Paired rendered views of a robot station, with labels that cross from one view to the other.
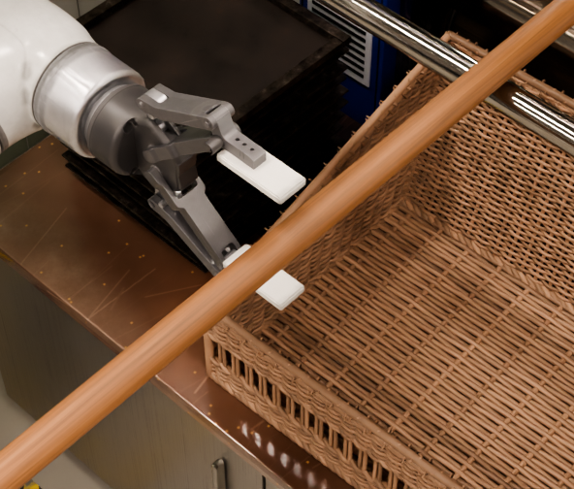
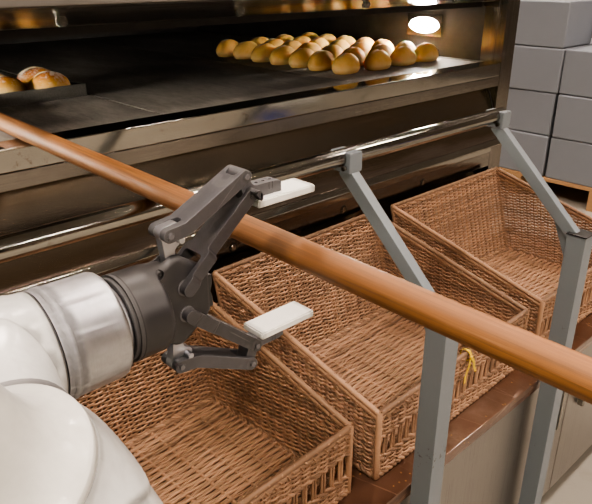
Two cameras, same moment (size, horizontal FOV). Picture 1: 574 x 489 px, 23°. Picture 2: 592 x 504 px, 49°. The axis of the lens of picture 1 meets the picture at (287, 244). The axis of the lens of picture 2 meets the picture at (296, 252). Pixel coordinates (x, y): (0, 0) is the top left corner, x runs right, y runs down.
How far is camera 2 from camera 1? 1.11 m
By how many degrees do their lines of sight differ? 70
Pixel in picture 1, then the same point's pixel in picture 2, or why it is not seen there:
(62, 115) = (110, 328)
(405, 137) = not seen: hidden behind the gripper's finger
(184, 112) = (219, 192)
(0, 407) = not seen: outside the picture
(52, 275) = not seen: outside the picture
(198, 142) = (236, 212)
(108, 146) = (167, 309)
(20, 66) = (27, 332)
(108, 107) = (131, 285)
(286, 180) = (295, 182)
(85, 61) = (61, 284)
